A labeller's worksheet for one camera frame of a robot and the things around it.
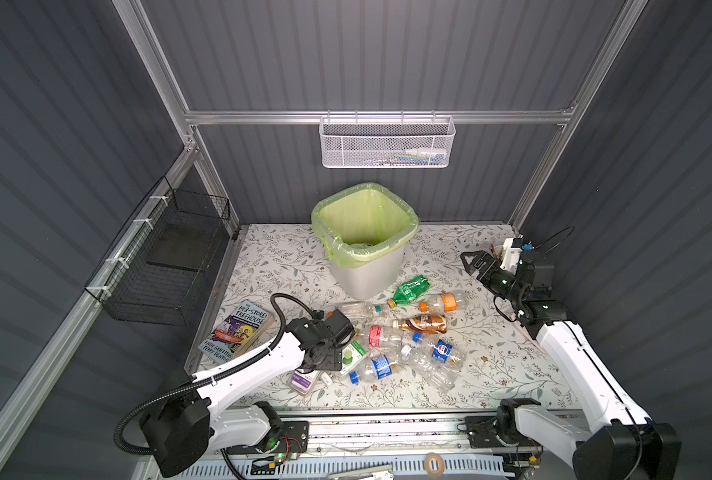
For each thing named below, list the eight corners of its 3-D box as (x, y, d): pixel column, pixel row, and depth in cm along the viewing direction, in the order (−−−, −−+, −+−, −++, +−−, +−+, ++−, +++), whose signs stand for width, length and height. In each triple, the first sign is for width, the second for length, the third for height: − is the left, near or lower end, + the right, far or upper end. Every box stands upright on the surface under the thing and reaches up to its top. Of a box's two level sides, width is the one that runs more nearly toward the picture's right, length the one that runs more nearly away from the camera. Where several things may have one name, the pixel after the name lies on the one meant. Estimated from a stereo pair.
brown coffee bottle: (393, 336, 92) (394, 329, 88) (392, 321, 95) (393, 314, 91) (444, 336, 92) (448, 329, 88) (442, 321, 95) (445, 314, 91)
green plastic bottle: (396, 314, 98) (397, 307, 94) (384, 301, 101) (385, 294, 97) (429, 289, 104) (431, 282, 100) (417, 278, 107) (419, 270, 103)
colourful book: (203, 351, 90) (198, 347, 88) (247, 303, 100) (244, 298, 98) (229, 369, 86) (225, 366, 84) (272, 318, 97) (270, 314, 94)
